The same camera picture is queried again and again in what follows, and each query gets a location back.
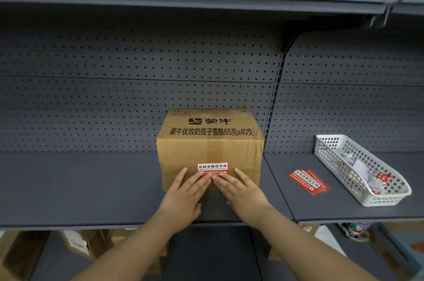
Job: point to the person's right hand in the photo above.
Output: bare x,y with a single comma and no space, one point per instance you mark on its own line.
245,203

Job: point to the person's left hand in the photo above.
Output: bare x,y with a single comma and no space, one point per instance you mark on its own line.
180,204

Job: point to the person's left middle finger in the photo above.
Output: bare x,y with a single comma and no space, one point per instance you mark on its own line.
198,184

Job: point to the person's left thumb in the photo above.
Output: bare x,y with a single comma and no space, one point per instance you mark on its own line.
198,212

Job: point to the person's right little finger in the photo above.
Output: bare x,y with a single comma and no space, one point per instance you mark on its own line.
245,178

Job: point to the person's left little finger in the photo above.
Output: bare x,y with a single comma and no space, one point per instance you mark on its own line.
179,178

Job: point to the person's right middle finger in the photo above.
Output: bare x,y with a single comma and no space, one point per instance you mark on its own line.
226,185

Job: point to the red and white seal sticker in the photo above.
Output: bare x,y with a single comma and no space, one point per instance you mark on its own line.
212,167

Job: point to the person's left forearm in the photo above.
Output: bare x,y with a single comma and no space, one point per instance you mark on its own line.
132,251

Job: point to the person's right forearm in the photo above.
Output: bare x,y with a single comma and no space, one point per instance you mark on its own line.
304,251

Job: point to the brown taped cardboard box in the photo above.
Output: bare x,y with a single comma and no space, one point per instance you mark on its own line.
208,145

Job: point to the stack of red sticker sheets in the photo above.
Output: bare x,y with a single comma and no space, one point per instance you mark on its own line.
308,181

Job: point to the gray slotted shelf upright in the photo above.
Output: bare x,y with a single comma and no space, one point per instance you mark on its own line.
273,102

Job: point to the narrow gray metal shelf board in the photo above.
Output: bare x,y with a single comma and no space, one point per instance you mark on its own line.
331,206

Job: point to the wide gray metal shelf board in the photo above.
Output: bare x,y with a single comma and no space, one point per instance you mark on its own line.
82,188

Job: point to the white paper sheet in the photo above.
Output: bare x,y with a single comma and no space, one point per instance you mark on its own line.
328,239

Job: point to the open cardboard box white label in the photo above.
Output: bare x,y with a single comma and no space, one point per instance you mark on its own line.
84,241

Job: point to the white plastic mesh basket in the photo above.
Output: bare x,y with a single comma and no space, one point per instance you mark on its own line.
361,171

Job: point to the torn sticker backing papers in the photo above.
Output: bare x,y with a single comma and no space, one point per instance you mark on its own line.
366,171

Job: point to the colourful round container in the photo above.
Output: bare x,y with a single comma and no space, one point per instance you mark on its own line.
357,229

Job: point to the flat cardboard box orange print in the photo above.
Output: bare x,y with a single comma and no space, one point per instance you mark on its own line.
397,247

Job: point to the large brown cardboard box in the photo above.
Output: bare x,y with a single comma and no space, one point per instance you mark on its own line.
20,254

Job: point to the gray metal shelf bracket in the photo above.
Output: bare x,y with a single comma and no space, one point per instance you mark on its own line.
331,27

